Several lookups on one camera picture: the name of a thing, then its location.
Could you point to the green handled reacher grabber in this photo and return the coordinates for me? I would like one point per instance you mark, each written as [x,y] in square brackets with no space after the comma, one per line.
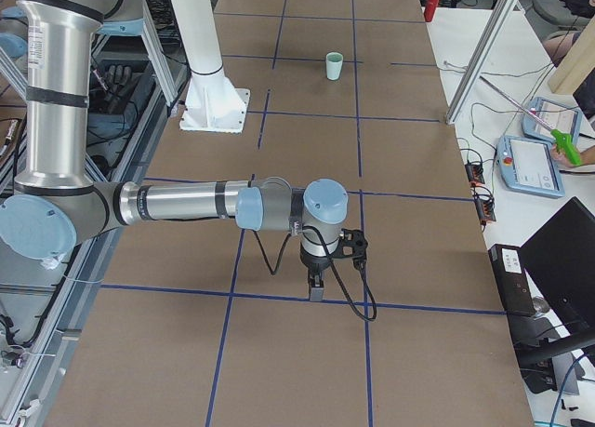
[563,141]

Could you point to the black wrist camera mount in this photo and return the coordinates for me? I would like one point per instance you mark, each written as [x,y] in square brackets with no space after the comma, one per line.
[352,244]

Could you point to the red cylinder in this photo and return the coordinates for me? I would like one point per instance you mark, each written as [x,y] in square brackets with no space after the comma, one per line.
[432,1]

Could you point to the orange black connector strip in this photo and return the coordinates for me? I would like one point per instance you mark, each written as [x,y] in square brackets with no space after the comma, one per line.
[483,198]

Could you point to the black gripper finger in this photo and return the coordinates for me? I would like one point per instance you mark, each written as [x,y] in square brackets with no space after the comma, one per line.
[313,285]
[318,287]

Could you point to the black box device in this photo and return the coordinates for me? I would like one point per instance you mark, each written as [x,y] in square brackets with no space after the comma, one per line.
[511,280]

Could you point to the brown paper table cover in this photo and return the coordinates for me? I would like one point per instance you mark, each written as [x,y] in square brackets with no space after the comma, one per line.
[190,329]

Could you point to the person's hand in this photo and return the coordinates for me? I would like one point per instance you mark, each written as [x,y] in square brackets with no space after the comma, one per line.
[560,158]

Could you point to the black computer monitor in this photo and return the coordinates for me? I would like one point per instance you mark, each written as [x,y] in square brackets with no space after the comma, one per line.
[559,257]

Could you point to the aluminium frame post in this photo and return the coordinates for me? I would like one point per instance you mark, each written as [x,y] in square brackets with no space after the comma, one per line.
[479,56]

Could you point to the teach pendant tablet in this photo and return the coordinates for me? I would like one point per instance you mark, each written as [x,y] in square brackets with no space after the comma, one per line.
[563,117]
[526,166]

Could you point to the outer mint green cup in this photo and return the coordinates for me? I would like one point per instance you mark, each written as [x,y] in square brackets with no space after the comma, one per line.
[333,65]

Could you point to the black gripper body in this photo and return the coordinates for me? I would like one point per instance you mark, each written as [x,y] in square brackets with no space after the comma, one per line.
[312,261]

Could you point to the near teach pendant tablet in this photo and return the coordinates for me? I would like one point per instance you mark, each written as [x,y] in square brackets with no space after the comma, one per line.
[526,166]

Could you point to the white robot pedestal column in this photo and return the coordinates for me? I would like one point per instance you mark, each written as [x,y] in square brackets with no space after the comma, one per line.
[213,103]

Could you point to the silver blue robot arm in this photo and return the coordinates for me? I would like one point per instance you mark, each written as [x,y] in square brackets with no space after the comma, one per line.
[56,206]

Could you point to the far teach pendant tablet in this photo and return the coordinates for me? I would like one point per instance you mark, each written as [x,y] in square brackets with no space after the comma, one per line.
[563,117]

